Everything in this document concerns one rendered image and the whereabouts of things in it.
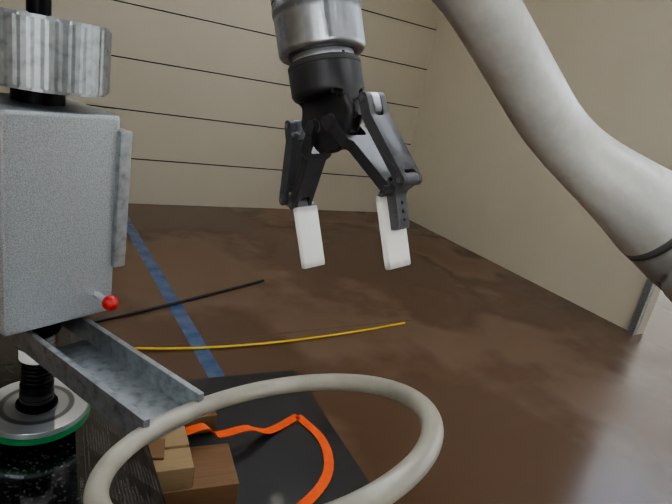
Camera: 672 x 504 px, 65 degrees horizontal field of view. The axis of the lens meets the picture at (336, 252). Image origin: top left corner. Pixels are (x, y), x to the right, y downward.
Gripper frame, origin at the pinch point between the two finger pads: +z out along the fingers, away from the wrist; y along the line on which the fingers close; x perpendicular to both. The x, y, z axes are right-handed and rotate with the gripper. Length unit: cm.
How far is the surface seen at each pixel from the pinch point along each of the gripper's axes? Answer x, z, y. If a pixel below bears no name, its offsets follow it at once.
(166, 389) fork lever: 3, 24, 53
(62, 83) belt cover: 11, -32, 55
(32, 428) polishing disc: 22, 32, 85
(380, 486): 0.9, 24.9, -0.8
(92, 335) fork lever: 9, 14, 75
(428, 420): -14.2, 24.7, 5.5
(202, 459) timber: -43, 89, 161
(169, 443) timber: -31, 77, 161
